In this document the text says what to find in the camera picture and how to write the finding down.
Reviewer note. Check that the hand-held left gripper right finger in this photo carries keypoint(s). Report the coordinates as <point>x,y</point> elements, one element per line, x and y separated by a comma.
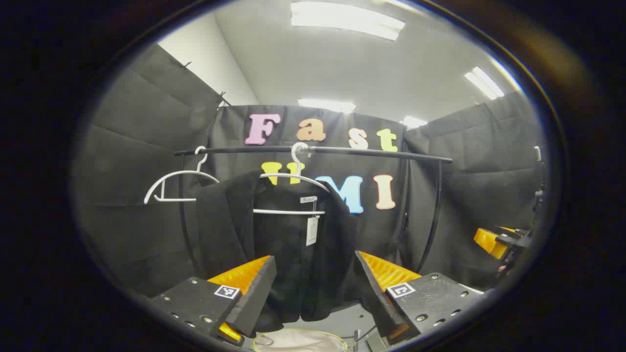
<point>374,293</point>

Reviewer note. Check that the white hanger holding jacket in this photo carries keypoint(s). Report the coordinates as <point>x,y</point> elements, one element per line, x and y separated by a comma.
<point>295,156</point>

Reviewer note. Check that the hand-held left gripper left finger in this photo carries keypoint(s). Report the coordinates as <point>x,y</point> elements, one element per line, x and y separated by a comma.
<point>259,288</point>

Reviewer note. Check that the black jacket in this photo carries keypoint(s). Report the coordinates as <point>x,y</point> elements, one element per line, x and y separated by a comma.
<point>293,254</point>

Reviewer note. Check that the black metal clothes rack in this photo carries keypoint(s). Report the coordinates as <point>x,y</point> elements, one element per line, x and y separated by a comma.
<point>381,153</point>

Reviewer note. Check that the white paper hang tag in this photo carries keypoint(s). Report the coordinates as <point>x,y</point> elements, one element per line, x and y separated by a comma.
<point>312,231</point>

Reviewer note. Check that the white laundry hamper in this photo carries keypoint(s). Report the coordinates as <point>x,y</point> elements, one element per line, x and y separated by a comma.
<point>298,342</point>

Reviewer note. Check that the empty white hanger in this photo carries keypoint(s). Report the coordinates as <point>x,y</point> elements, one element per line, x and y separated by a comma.
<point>168,180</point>

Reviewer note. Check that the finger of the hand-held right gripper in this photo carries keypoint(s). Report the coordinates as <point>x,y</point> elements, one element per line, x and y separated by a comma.
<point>486,239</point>

